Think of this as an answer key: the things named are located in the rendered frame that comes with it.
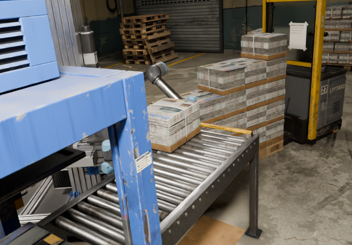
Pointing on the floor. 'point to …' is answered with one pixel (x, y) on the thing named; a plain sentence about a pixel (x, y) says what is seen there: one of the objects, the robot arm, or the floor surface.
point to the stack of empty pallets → (136, 34)
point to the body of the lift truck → (333, 102)
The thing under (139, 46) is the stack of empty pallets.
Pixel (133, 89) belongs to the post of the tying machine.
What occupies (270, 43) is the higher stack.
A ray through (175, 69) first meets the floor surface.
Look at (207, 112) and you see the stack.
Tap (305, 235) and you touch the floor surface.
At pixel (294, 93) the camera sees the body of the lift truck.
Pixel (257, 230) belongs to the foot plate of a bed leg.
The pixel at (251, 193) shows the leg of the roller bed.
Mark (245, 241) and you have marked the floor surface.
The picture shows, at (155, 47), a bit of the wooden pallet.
